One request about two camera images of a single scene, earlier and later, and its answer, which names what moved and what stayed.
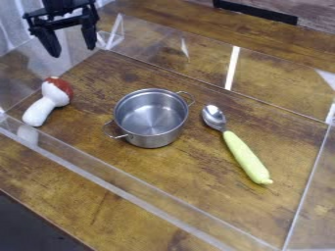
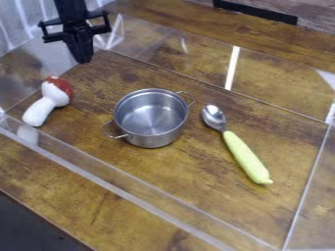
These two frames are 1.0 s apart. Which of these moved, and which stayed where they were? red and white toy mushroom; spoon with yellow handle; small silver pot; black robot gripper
Moved: black robot gripper
Stayed: red and white toy mushroom; spoon with yellow handle; small silver pot
